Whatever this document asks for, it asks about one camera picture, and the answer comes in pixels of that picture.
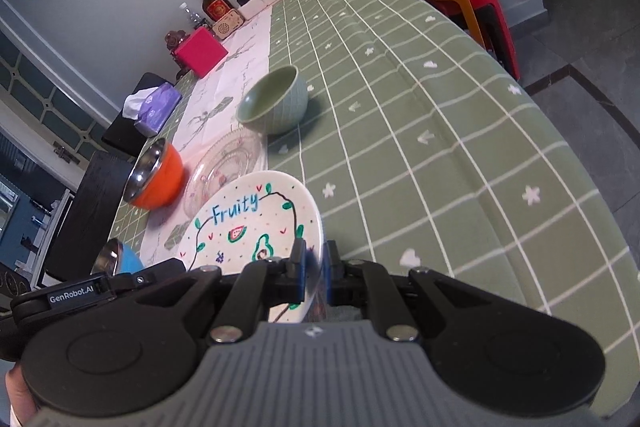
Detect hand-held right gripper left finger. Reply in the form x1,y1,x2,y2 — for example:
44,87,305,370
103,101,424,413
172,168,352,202
149,238,308,347

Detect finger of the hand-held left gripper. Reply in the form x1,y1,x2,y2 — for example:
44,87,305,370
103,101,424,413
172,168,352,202
107,257,187,292

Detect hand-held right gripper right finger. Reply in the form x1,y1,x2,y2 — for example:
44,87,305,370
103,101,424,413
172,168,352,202
324,241,494,345

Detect blue steel-lined bowl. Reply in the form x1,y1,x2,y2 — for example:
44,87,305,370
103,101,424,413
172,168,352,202
95,238,145,278

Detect white fruit-print plate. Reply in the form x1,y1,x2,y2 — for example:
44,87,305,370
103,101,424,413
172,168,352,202
186,170,325,324

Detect orange steel-lined bowl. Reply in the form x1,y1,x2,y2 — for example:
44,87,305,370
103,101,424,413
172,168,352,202
124,138,185,209

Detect clear glass plate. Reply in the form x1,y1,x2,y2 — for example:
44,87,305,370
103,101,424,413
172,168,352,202
183,127,266,220

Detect green ceramic bowl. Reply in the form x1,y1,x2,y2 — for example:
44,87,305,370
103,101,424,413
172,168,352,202
236,66,309,136

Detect person's left hand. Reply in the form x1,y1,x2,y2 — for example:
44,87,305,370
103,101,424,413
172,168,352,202
5,367,39,427

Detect purple tissue pack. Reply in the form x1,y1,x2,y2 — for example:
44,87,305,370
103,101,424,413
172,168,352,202
121,82,182,138

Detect green checked tablecloth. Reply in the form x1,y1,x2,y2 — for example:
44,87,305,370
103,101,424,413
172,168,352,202
107,0,640,418

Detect white panelled cabinet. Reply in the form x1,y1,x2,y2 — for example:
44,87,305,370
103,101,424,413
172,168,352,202
0,27,108,168

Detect white deer-print table runner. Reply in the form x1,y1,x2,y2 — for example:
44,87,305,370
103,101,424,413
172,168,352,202
145,7,273,258

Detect pink box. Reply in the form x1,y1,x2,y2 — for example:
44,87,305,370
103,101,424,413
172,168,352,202
174,27,228,78

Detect brown figurine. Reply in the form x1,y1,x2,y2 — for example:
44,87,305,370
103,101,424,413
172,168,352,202
164,28,193,58

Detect wooden radio box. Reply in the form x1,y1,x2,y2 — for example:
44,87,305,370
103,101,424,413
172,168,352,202
212,9,246,38

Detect small clear bottle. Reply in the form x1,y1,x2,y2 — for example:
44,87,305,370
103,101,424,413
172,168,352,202
177,2,203,30

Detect red-label liquor bottle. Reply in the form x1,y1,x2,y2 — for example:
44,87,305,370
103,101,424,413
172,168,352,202
192,0,236,24

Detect red plastic stool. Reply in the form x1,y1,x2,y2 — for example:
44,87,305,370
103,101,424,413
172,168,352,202
425,0,521,80

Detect orange plastic stool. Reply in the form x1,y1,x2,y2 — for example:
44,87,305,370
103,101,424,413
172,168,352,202
407,0,486,48

